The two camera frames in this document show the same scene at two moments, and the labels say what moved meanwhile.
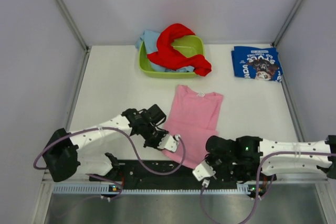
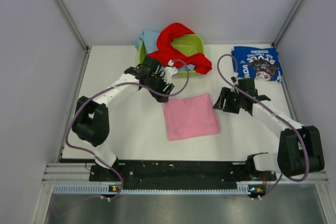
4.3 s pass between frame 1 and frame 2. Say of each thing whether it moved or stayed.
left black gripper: moved
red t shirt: stayed
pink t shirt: moved
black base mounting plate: stayed
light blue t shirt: stayed
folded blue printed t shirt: stayed
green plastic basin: stayed
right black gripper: moved
